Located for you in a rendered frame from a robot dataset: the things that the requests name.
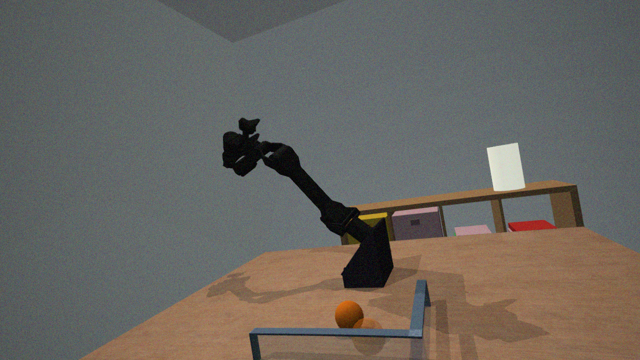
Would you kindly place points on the low clear corner walls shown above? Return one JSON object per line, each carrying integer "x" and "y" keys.
{"x": 293, "y": 347}

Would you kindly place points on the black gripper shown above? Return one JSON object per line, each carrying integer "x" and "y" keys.
{"x": 248, "y": 127}

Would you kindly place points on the translucent orange ball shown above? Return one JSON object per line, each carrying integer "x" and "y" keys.
{"x": 367, "y": 323}

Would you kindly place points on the brown ball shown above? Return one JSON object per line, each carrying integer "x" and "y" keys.
{"x": 347, "y": 314}

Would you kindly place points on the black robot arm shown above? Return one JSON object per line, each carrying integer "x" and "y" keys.
{"x": 286, "y": 162}

